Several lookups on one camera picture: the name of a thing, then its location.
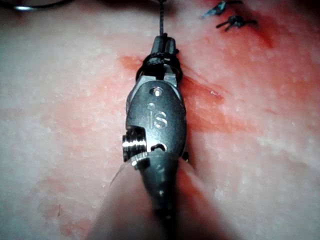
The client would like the right arm needle driver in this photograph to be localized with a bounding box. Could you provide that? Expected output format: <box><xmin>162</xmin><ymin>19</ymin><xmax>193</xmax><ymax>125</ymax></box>
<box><xmin>121</xmin><ymin>74</ymin><xmax>190</xmax><ymax>171</ymax></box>

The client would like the right arm needle driver jaw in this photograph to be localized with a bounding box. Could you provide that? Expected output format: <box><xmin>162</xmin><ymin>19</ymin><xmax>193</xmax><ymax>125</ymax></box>
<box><xmin>162</xmin><ymin>37</ymin><xmax>180</xmax><ymax>85</ymax></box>
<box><xmin>140</xmin><ymin>35</ymin><xmax>166</xmax><ymax>82</ymax></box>

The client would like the black thread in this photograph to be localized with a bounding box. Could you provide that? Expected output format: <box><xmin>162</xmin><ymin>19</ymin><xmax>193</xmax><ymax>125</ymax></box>
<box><xmin>134</xmin><ymin>0</ymin><xmax>183</xmax><ymax>85</ymax></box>

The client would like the black stitching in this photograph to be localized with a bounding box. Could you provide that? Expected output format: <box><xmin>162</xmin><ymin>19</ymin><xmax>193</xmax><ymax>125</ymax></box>
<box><xmin>200</xmin><ymin>0</ymin><xmax>258</xmax><ymax>32</ymax></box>

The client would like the tissue pad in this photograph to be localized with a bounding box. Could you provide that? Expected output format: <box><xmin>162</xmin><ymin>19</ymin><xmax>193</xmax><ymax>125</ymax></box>
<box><xmin>0</xmin><ymin>0</ymin><xmax>320</xmax><ymax>240</ymax></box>

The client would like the curved steel needle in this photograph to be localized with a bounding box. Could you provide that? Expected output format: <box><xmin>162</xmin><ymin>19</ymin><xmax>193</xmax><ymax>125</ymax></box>
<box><xmin>12</xmin><ymin>0</ymin><xmax>75</xmax><ymax>12</ymax></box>

